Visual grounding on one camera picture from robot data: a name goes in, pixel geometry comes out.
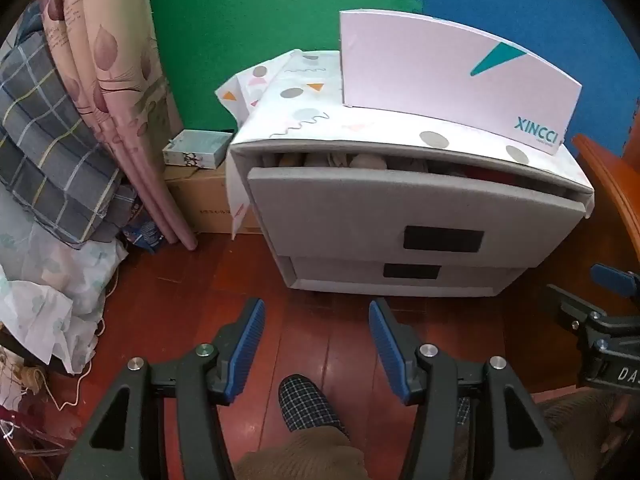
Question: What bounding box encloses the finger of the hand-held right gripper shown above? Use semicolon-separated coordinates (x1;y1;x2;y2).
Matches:
590;262;640;300
546;284;603;335

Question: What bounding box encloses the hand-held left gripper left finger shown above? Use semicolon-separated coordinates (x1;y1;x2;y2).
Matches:
60;298;267;480

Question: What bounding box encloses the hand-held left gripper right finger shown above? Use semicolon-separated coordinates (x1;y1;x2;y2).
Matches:
368;298;576;480

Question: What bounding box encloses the grey-front wooden drawer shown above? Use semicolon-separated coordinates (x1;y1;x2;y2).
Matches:
247;152;588;268

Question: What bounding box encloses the pink cardboard box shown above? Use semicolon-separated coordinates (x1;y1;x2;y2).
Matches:
339;9;583;157

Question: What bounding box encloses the grey lower drawer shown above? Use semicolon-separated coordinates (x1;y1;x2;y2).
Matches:
289;256;531;298

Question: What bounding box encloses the person's right hand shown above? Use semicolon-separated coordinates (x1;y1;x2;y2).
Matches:
597;394;638;456

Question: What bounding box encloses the plaid slipper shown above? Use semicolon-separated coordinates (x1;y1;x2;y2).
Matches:
457;395;473;441
277;374;351;442

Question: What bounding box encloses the grey nightstand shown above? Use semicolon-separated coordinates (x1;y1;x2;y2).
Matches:
225;50;596;298

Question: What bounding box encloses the blue plastic packet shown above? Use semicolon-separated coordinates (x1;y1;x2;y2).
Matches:
122;220;166;253

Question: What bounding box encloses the brown cardboard box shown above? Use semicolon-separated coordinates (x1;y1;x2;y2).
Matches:
164;165;266;235

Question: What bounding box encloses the white floral cloth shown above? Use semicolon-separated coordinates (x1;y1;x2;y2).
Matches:
0;195;131;376

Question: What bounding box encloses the small pale blue box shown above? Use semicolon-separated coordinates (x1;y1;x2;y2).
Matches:
162;129;236;170

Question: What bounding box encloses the beige woven cloth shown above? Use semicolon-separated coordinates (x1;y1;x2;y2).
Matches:
0;330;51;411

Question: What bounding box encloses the white patterned cover cloth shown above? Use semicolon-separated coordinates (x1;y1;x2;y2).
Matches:
216;50;596;241

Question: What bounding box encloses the blue foam mat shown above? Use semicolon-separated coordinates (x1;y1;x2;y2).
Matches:
412;0;640;161

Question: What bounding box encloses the blue plaid blanket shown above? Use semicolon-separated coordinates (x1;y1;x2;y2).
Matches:
0;0;136;246

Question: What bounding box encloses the pink leaf-print curtain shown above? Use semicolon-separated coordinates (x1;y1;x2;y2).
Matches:
37;0;198;251

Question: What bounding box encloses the green foam mat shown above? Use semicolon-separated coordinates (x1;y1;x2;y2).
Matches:
142;0;431;136

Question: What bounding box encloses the white cord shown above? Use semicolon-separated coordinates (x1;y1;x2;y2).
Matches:
47;285;108;411

